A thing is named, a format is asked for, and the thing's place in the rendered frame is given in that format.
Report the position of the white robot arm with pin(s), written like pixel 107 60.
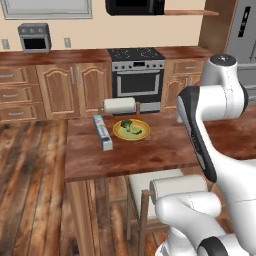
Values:
pixel 233 186

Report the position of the green broccoli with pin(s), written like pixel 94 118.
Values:
pixel 125 124

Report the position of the yellow plate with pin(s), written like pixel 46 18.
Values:
pixel 122 134

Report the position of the blue aluminum foil box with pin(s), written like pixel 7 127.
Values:
pixel 102 132

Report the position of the wooden chair with white cushion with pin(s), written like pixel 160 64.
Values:
pixel 120 105
pixel 143 183

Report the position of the black and silver stove oven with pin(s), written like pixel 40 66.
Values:
pixel 138 81

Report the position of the short wooden cupboard run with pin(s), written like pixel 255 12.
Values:
pixel 178 83

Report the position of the long wooden cupboard run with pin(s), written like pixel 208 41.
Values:
pixel 56 90

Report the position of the black microwave oven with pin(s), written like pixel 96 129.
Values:
pixel 133 6

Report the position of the grey toaster oven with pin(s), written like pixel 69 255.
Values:
pixel 34 37

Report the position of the tall wooden side panel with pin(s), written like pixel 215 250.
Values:
pixel 215 26

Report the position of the white framed window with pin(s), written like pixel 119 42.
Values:
pixel 46 8

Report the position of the silver fridge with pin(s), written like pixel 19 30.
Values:
pixel 245 36

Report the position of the grey wall outlet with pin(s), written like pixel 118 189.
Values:
pixel 67 42
pixel 5 44

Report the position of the wooden wall shelf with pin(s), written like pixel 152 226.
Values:
pixel 191 12

